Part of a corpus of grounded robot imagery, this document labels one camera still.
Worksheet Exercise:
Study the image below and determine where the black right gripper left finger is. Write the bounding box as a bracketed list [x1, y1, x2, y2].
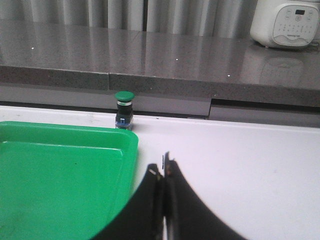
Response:
[93, 163, 164, 240]

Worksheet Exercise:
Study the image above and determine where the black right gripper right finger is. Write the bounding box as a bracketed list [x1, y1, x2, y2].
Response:
[162, 152, 245, 240]

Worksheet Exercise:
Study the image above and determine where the green mushroom push button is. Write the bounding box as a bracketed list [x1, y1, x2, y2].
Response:
[115, 91, 135, 130]

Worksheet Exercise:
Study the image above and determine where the green plastic tray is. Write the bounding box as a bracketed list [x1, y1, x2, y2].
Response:
[0, 121, 138, 240]

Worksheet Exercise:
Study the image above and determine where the grey stone counter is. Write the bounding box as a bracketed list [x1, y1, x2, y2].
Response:
[0, 20, 320, 119]

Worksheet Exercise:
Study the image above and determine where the grey pleated curtain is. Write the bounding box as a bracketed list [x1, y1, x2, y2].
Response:
[0, 0, 257, 39]

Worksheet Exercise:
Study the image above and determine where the white rice cooker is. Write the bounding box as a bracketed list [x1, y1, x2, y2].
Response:
[249, 0, 320, 49]

